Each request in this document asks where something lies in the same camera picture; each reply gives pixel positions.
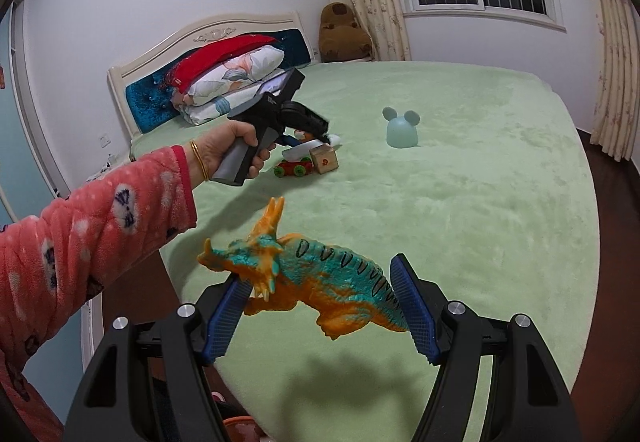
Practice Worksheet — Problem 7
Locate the orange bin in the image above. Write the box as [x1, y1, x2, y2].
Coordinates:
[222, 414, 269, 442]

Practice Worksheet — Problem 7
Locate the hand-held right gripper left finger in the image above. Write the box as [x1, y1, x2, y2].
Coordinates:
[62, 272, 253, 442]

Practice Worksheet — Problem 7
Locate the red green toy car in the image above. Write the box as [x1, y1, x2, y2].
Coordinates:
[273, 155, 315, 179]

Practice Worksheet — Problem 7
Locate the white nightstand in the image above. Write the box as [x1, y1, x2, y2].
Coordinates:
[79, 153, 134, 376]

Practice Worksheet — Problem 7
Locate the gold bracelet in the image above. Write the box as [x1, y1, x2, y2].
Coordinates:
[188, 139, 211, 183]

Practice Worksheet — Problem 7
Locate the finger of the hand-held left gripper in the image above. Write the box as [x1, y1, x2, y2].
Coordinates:
[280, 129, 329, 148]

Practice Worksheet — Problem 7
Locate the brown teddy bear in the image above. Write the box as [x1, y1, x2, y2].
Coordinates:
[318, 2, 375, 64]

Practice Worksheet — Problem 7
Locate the person's left forearm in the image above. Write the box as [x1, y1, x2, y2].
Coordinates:
[0, 145, 201, 442]

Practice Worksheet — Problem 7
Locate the white and blue bed headboard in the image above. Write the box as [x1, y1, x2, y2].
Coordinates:
[107, 12, 319, 138]

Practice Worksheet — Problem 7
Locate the bed with green blanket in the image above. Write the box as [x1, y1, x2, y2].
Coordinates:
[129, 60, 601, 442]

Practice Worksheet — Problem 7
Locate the teal mouse-ear lamp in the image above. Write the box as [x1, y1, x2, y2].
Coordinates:
[381, 106, 422, 149]

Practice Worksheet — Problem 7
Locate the light blue wardrobe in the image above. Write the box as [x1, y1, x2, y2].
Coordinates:
[0, 0, 72, 224]

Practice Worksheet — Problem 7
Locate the person's left hand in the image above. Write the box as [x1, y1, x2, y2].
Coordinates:
[199, 119, 274, 183]

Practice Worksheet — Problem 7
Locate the wooden block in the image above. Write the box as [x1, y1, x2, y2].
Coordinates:
[308, 145, 341, 175]

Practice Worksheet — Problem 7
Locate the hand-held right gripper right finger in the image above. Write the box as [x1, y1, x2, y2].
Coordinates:
[389, 253, 583, 442]

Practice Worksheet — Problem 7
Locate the floral white pillow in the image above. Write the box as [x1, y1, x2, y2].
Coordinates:
[189, 45, 286, 106]

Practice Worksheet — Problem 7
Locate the orange teal dinosaur toy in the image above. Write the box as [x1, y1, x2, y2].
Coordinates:
[197, 195, 411, 341]

